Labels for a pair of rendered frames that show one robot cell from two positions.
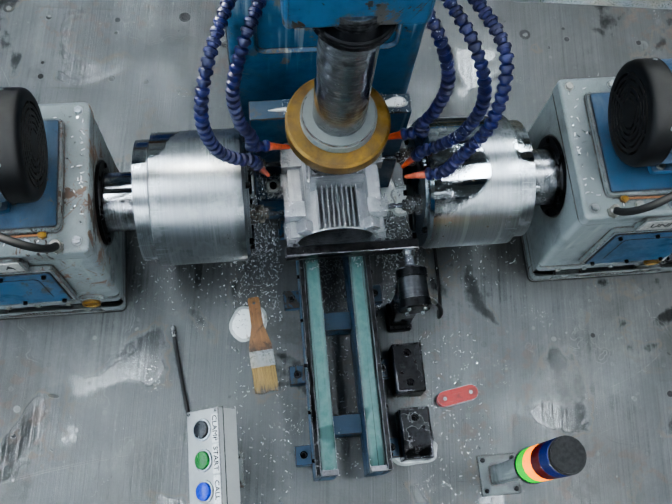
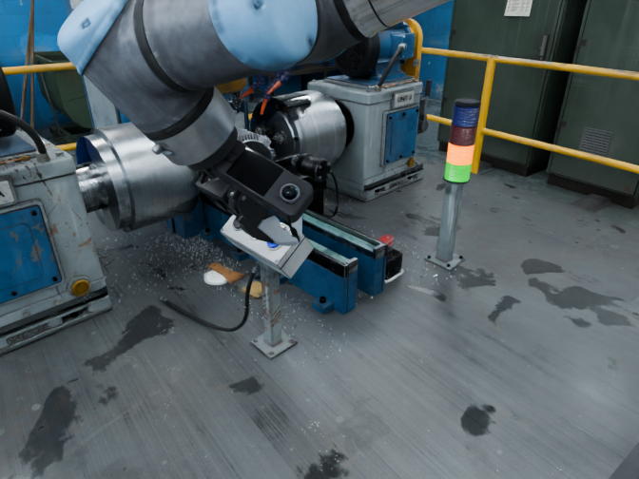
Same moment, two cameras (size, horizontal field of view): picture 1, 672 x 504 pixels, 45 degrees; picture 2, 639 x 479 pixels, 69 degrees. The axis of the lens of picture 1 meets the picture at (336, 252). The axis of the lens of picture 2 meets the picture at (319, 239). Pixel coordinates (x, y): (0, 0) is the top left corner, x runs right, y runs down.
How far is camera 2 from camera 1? 1.25 m
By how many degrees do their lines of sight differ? 45
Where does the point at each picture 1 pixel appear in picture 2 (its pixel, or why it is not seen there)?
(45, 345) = (44, 356)
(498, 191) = (319, 102)
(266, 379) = (258, 288)
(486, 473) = (437, 260)
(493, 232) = (331, 129)
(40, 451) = (81, 421)
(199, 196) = not seen: hidden behind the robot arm
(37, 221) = (16, 151)
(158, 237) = (126, 162)
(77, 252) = (64, 160)
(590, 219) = (371, 95)
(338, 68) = not seen: outside the picture
